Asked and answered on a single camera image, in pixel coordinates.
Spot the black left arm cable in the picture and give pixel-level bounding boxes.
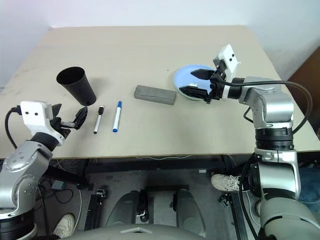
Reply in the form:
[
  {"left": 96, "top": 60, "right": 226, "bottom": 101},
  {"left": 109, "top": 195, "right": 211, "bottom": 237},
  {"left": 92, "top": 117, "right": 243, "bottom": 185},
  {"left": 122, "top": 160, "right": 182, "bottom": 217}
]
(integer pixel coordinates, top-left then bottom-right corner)
[{"left": 5, "top": 104, "right": 23, "bottom": 151}]

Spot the blue jeans leg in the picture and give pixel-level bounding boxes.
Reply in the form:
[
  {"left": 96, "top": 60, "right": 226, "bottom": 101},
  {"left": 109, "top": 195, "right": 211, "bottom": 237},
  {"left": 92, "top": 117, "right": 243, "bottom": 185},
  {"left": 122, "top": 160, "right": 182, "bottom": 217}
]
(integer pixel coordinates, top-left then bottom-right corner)
[{"left": 298, "top": 166, "right": 320, "bottom": 203}]

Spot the white marker with black cap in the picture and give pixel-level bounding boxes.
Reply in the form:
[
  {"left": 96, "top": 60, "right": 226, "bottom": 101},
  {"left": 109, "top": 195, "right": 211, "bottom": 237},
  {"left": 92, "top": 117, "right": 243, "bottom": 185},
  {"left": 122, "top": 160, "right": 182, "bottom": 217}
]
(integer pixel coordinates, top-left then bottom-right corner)
[{"left": 93, "top": 106, "right": 105, "bottom": 135}]

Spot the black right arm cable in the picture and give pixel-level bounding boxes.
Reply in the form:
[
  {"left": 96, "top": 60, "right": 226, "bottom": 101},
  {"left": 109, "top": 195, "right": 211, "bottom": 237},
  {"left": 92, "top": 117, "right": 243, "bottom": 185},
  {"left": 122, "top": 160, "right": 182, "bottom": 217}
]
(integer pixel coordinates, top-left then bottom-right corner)
[{"left": 217, "top": 77, "right": 313, "bottom": 135}]

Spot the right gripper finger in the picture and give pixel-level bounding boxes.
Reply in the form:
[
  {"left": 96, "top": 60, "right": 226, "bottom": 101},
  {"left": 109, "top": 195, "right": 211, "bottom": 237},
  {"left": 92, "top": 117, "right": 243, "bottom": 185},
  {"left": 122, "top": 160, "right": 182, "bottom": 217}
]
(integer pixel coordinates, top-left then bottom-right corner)
[
  {"left": 190, "top": 68, "right": 216, "bottom": 81},
  {"left": 179, "top": 84, "right": 212, "bottom": 103}
]

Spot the dark grey rounded cover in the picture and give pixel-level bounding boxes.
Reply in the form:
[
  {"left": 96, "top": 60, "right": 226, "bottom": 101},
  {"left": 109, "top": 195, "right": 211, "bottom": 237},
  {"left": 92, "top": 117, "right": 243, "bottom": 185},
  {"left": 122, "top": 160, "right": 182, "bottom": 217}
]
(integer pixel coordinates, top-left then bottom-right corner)
[
  {"left": 172, "top": 189, "right": 208, "bottom": 237},
  {"left": 104, "top": 191, "right": 144, "bottom": 227}
]

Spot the light blue plate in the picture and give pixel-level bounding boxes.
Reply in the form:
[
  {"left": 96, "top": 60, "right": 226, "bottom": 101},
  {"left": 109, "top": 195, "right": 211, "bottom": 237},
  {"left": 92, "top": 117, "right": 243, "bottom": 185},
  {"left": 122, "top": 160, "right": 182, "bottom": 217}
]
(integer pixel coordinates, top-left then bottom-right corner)
[{"left": 173, "top": 64, "right": 218, "bottom": 101}]

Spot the black stand frame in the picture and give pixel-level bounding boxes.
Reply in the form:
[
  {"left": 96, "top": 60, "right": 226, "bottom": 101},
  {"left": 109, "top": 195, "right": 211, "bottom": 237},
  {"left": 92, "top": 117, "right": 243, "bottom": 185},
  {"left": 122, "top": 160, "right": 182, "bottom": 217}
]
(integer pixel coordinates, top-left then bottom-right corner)
[{"left": 137, "top": 184, "right": 190, "bottom": 225}]

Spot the black table frame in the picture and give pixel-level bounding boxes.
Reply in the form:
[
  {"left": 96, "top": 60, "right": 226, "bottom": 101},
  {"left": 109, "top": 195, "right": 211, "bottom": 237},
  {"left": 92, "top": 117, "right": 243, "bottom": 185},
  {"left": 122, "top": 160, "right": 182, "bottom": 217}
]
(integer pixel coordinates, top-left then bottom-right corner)
[{"left": 44, "top": 154, "right": 241, "bottom": 191}]

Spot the white marker with blue cap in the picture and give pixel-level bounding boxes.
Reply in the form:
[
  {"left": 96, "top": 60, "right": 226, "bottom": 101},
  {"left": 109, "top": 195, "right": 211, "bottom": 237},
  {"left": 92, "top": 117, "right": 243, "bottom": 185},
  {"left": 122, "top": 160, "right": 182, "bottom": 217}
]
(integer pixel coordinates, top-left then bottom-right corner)
[{"left": 112, "top": 100, "right": 123, "bottom": 133}]

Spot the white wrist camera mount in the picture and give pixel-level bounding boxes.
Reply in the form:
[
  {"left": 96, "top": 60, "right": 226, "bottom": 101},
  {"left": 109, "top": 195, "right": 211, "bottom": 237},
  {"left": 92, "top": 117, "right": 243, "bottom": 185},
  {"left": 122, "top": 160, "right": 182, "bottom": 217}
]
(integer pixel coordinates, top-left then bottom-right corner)
[
  {"left": 19, "top": 100, "right": 65, "bottom": 146},
  {"left": 216, "top": 44, "right": 242, "bottom": 100}
]

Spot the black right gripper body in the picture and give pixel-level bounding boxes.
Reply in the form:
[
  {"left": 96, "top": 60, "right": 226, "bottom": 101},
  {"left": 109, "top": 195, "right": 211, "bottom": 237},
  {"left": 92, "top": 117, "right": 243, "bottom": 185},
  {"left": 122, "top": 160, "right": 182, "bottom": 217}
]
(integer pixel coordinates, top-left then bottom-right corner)
[{"left": 208, "top": 64, "right": 230, "bottom": 101}]

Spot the black plastic cup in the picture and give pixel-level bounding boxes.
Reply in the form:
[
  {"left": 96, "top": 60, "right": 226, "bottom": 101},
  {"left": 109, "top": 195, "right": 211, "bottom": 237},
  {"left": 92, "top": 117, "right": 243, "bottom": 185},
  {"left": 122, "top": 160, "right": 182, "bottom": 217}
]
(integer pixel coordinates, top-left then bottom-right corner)
[{"left": 56, "top": 66, "right": 98, "bottom": 106}]

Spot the grey glasses case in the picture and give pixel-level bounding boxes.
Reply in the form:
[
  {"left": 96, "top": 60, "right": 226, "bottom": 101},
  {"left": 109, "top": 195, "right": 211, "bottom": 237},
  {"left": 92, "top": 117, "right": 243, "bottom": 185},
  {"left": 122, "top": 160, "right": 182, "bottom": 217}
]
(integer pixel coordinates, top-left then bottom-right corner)
[{"left": 133, "top": 84, "right": 177, "bottom": 106}]

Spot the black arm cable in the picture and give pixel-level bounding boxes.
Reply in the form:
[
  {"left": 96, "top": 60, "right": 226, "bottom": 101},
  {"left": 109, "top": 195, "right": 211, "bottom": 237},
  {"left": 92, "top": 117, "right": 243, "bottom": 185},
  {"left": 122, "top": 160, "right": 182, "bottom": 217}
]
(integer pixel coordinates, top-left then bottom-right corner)
[
  {"left": 5, "top": 104, "right": 23, "bottom": 151},
  {"left": 217, "top": 77, "right": 313, "bottom": 135}
]

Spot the black floor rail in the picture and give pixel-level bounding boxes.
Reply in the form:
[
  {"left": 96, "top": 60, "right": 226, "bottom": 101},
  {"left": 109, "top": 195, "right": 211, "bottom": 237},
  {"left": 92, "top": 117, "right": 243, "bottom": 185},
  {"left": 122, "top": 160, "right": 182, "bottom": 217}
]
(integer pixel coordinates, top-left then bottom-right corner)
[
  {"left": 231, "top": 193, "right": 251, "bottom": 240},
  {"left": 83, "top": 192, "right": 106, "bottom": 231}
]

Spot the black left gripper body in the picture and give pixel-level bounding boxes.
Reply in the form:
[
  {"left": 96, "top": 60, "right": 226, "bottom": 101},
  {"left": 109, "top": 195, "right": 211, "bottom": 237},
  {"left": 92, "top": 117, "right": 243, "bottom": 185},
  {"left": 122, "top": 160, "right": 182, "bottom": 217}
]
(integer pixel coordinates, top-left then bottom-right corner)
[{"left": 49, "top": 116, "right": 77, "bottom": 139}]

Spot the grey robot torso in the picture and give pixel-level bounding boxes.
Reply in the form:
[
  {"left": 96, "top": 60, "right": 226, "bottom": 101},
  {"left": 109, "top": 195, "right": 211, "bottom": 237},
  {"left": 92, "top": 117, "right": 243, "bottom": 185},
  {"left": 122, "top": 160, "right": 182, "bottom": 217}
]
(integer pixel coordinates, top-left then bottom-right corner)
[{"left": 59, "top": 223, "right": 210, "bottom": 240}]

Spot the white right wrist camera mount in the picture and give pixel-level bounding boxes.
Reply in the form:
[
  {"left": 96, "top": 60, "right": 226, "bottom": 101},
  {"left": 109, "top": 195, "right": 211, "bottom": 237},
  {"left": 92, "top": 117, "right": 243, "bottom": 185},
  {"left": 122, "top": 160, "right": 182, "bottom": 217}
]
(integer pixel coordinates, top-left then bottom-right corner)
[{"left": 216, "top": 44, "right": 242, "bottom": 100}]

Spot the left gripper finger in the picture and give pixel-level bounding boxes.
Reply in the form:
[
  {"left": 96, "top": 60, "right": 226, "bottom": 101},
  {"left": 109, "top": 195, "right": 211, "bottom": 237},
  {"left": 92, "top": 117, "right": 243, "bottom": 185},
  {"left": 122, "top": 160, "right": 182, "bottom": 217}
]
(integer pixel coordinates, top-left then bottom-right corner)
[
  {"left": 74, "top": 106, "right": 89, "bottom": 131},
  {"left": 51, "top": 103, "right": 63, "bottom": 119}
]

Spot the white lace-up sneaker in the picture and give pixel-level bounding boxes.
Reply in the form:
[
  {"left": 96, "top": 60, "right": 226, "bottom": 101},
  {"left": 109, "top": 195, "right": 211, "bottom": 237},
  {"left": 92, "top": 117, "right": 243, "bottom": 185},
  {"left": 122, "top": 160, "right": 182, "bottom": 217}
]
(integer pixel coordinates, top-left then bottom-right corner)
[{"left": 210, "top": 173, "right": 251, "bottom": 194}]

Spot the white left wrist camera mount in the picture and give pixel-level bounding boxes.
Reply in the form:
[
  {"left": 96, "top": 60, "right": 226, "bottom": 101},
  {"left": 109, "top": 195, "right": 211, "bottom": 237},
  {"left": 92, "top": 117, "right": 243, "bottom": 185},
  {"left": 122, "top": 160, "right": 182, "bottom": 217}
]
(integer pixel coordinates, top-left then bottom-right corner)
[{"left": 19, "top": 100, "right": 65, "bottom": 146}]

